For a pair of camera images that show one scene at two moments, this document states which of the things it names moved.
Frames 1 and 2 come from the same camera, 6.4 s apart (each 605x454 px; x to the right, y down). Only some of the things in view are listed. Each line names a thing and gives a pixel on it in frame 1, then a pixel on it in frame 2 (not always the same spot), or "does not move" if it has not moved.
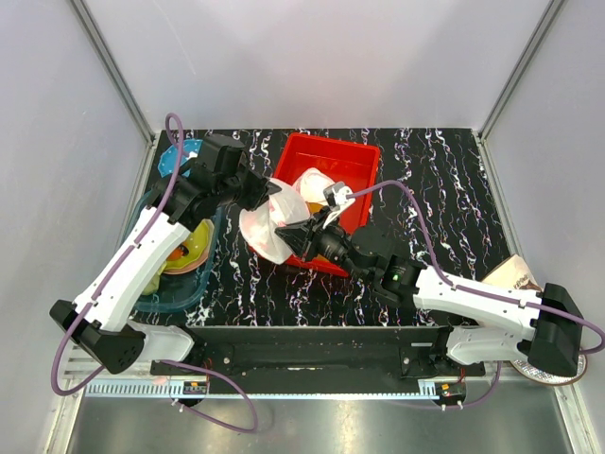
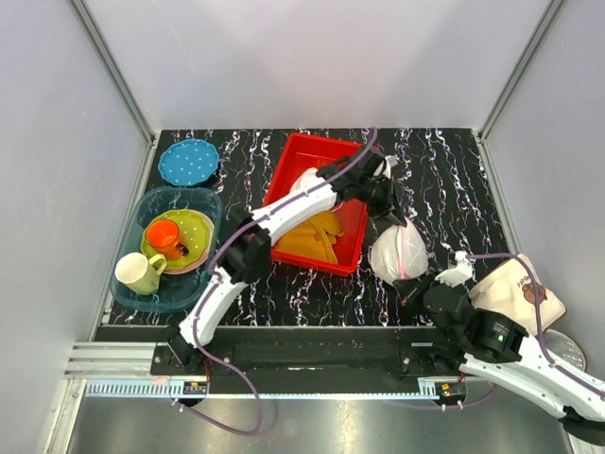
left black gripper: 258,195 → 394,215
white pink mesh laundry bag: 284,206 → 399,252
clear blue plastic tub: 180,290 does not move
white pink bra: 311,183 does not move
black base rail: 317,353 does not move
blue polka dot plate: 190,148 does not move
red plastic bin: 353,165 does not move
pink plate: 198,265 does not move
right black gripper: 306,235 → 407,290
